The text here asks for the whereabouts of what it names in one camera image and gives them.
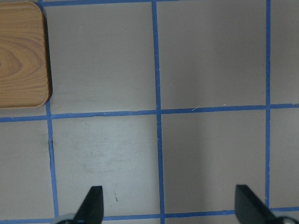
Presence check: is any wooden tray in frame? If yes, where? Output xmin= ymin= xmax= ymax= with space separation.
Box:
xmin=0 ymin=1 xmax=51 ymax=109

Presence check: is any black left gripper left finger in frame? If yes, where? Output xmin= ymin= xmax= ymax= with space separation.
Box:
xmin=74 ymin=186 xmax=103 ymax=224

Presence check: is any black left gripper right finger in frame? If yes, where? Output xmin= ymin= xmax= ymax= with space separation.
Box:
xmin=235 ymin=185 xmax=277 ymax=224

